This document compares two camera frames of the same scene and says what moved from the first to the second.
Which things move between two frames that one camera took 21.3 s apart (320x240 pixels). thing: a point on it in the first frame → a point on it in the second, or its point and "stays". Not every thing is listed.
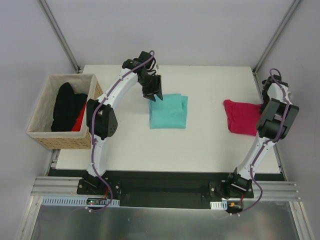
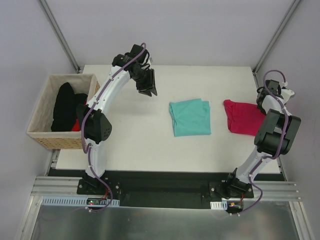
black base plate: x=156 y=188 stays
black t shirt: x=68 y=107 stays
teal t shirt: x=170 y=112 → x=190 y=117
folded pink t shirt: x=242 y=117 stays
